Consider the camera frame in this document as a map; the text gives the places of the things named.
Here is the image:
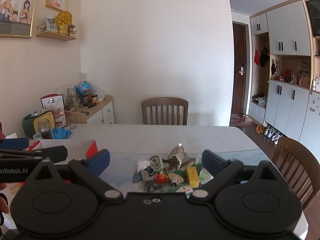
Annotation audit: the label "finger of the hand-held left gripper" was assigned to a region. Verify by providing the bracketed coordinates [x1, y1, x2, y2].
[0, 137, 30, 151]
[0, 145, 68, 164]

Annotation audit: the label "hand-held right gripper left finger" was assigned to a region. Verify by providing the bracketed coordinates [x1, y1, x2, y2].
[30, 149, 125, 202]

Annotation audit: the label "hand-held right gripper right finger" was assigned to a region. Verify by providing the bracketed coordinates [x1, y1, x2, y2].
[188, 150, 287, 202]

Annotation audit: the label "green and white wrapper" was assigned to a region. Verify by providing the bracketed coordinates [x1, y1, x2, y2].
[199, 167, 214, 184]

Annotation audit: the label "red and white cardboard box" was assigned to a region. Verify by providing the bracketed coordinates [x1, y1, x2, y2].
[30, 139, 100, 161]

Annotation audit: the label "small yellow box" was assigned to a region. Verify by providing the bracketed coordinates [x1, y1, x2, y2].
[186, 166, 200, 188]

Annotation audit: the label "silver foil wrapper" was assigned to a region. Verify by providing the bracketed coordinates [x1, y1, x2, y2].
[168, 143, 196, 172]

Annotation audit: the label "striped orange white trinket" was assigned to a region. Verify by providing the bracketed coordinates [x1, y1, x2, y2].
[168, 172, 184, 184]

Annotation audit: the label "green printed packet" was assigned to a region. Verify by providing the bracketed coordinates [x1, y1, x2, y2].
[167, 184, 193, 194]

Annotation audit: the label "white plastic packet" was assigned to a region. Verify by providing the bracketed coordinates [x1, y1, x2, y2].
[137, 159, 150, 173]

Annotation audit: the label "glass jar with dark liquid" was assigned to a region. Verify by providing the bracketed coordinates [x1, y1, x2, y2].
[37, 119, 54, 140]

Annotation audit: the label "green container with yellow lid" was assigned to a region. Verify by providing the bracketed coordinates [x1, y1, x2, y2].
[22, 110, 56, 139]

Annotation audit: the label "wooden desk organizer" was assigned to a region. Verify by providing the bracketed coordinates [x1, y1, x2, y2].
[64, 108, 91, 124]

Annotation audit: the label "red and white snack bag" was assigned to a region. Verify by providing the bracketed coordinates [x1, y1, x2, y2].
[40, 94, 68, 128]

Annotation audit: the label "patterned door rug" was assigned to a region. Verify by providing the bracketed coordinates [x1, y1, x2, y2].
[229, 114, 255, 127]

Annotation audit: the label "white and wood sideboard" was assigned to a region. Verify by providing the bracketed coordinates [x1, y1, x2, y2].
[65, 95, 115, 125]

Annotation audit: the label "clear glass dome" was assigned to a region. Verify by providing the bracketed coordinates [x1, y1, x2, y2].
[55, 84, 77, 112]

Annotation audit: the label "grey shoes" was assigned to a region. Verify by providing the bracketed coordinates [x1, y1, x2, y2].
[264, 127, 284, 145]

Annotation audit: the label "blue globe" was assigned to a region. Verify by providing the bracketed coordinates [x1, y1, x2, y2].
[77, 82, 93, 97]

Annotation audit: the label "brown slatted wooden chair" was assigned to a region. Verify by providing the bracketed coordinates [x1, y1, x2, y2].
[272, 137, 320, 211]
[141, 97, 189, 126]

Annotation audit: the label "hanging black bag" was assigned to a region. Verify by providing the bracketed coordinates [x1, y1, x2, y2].
[260, 47, 270, 67]

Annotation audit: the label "photo card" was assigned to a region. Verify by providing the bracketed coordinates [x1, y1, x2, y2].
[45, 13, 57, 32]

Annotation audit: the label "golden ornament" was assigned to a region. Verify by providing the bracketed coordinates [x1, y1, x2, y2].
[55, 10, 74, 34]

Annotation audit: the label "grey and wood cabinet unit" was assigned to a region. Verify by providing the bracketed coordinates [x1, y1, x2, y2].
[248, 0, 320, 153]

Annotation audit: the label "wooden wall shelf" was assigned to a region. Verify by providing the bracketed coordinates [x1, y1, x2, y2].
[36, 24, 78, 41]

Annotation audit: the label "gold framed wall poster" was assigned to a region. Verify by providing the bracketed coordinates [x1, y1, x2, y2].
[0, 0, 42, 38]

